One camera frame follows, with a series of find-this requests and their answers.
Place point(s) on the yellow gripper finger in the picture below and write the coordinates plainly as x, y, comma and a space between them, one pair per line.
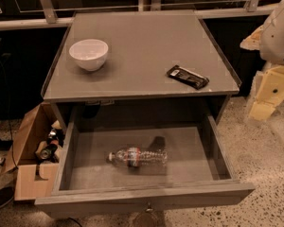
263, 108

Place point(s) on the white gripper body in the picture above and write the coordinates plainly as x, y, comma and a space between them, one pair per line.
278, 37

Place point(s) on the clear plastic water bottle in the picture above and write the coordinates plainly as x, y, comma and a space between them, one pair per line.
137, 157

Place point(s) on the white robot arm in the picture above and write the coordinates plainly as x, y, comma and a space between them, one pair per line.
268, 39

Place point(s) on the open grey top drawer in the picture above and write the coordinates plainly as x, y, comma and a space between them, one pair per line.
197, 173

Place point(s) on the grey cabinet with counter top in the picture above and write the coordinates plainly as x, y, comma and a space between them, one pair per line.
143, 46

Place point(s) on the white ceramic bowl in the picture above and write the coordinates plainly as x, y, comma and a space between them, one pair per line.
89, 54

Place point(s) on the cans in cardboard box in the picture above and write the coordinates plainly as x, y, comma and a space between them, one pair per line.
50, 149

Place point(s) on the cardboard box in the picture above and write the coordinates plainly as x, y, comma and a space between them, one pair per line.
33, 181

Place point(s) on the metal drawer pull handle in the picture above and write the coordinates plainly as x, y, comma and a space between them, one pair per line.
147, 218

